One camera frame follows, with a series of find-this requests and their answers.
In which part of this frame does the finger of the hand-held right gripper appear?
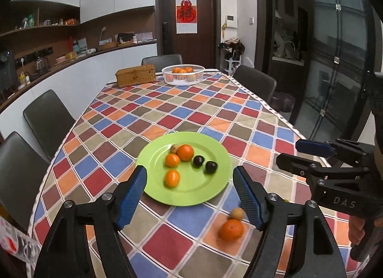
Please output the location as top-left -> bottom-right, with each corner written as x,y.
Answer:
295,138 -> 372,159
276,153 -> 330,183

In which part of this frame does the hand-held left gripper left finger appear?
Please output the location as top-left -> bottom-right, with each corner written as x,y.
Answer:
34,165 -> 148,278

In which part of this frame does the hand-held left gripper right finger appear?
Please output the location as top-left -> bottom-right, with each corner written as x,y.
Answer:
232,166 -> 348,278

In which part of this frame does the orange mandarin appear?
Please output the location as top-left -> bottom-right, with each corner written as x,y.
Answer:
218,219 -> 244,242
165,154 -> 181,168
177,144 -> 194,162
165,170 -> 180,188

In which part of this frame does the green plate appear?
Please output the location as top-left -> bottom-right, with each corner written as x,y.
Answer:
135,131 -> 233,206

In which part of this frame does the person's right hand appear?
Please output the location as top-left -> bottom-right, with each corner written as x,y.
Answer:
348,215 -> 365,246

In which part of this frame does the dark leather chair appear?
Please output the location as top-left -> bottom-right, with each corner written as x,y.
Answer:
0,131 -> 51,232
233,65 -> 277,105
23,89 -> 77,162
141,54 -> 183,71

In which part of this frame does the glass sliding door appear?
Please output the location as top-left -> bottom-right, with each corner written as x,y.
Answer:
299,0 -> 378,148

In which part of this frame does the checked colourful tablecloth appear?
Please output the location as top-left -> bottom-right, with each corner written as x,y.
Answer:
27,68 -> 364,278

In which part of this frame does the clear water bottle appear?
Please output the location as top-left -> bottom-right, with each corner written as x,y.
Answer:
0,215 -> 41,264

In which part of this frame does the woven wicker box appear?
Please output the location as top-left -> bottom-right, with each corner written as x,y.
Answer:
115,64 -> 156,88

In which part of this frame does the cart with clothes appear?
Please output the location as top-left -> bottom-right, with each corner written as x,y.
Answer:
220,38 -> 245,75

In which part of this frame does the white plastic basket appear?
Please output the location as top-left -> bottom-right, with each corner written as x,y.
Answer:
162,64 -> 206,86

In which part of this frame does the white counter cabinet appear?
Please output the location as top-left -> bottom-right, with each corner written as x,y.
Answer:
0,40 -> 158,135

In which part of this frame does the dark brown door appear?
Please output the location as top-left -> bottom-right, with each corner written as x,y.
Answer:
155,0 -> 221,69

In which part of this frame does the glass kettle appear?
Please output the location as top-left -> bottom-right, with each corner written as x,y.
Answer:
36,57 -> 50,74

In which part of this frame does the black coffee machine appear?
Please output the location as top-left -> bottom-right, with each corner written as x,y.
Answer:
0,47 -> 19,93

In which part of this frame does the red and white wall calendar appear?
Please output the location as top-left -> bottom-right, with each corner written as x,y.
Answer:
175,0 -> 199,34

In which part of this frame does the wooden wall shelf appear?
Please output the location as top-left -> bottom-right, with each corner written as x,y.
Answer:
0,6 -> 81,39

